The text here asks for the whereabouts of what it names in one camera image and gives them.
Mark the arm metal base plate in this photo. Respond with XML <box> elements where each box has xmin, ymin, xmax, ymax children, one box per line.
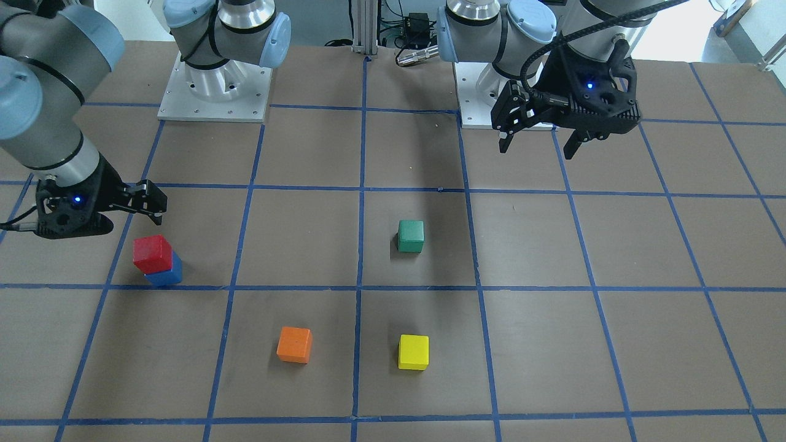
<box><xmin>454</xmin><ymin>62</ymin><xmax>507</xmax><ymax>130</ymax></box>
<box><xmin>157</xmin><ymin>55</ymin><xmax>274</xmax><ymax>123</ymax></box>

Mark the red wooden block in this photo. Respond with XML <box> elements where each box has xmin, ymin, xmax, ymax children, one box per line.
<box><xmin>133</xmin><ymin>235</ymin><xmax>173</xmax><ymax>274</ymax></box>

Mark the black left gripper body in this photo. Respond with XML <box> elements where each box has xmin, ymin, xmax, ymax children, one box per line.
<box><xmin>491</xmin><ymin>37</ymin><xmax>641</xmax><ymax>134</ymax></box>

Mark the blue wooden block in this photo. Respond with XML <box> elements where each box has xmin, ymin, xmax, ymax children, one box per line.
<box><xmin>144</xmin><ymin>250</ymin><xmax>183</xmax><ymax>286</ymax></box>

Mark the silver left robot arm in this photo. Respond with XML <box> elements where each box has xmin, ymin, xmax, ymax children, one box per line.
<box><xmin>435</xmin><ymin>1</ymin><xmax>679</xmax><ymax>160</ymax></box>

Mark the orange wooden block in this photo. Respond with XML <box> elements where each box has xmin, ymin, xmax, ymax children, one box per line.
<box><xmin>276</xmin><ymin>325</ymin><xmax>313</xmax><ymax>364</ymax></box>

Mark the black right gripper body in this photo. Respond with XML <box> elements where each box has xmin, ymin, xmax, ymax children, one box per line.
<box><xmin>34</xmin><ymin>156</ymin><xmax>168</xmax><ymax>239</ymax></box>

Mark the green wooden block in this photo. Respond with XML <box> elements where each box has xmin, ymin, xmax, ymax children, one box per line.
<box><xmin>397</xmin><ymin>219</ymin><xmax>425</xmax><ymax>254</ymax></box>

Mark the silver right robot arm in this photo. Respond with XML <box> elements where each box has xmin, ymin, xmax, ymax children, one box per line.
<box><xmin>2</xmin><ymin>1</ymin><xmax>292</xmax><ymax>239</ymax></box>

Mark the yellow wooden block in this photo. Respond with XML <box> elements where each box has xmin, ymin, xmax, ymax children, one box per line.
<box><xmin>397</xmin><ymin>334</ymin><xmax>430</xmax><ymax>370</ymax></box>

